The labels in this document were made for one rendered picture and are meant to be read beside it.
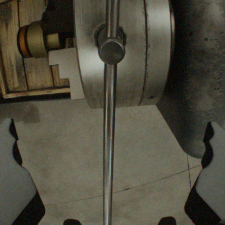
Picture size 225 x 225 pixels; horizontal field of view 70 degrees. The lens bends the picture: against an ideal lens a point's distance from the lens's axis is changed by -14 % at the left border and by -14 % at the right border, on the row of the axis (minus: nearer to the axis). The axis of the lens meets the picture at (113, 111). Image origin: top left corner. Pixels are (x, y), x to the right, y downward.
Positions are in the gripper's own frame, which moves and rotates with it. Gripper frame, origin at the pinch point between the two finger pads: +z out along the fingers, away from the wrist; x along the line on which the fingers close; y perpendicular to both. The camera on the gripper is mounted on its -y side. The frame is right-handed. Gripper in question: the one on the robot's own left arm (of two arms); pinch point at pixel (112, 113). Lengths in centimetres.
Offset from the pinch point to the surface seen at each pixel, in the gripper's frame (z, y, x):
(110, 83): 5.5, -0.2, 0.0
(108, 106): 5.3, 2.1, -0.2
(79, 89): 23.4, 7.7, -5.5
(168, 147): 126, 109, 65
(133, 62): 12.8, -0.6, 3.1
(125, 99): 16.2, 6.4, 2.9
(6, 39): 48, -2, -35
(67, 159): 126, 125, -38
